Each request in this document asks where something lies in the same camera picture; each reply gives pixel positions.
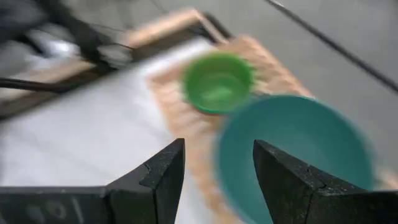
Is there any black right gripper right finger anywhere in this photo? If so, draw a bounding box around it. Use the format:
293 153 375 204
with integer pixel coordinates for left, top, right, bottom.
252 139 398 224

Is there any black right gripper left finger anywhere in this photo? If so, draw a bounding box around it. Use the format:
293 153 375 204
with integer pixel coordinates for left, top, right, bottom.
104 138 187 224

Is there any dark teal plastic bowl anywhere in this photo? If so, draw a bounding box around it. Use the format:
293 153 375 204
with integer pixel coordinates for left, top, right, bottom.
213 94 377 224

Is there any green plastic bowl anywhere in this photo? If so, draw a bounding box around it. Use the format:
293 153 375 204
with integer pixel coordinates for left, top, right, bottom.
181 52 256 115

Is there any wooden slatted shelf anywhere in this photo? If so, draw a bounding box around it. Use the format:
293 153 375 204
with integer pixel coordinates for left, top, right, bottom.
145 34 398 224

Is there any black aluminium table frame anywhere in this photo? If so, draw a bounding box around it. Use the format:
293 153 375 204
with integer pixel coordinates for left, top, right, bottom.
0 11 233 119

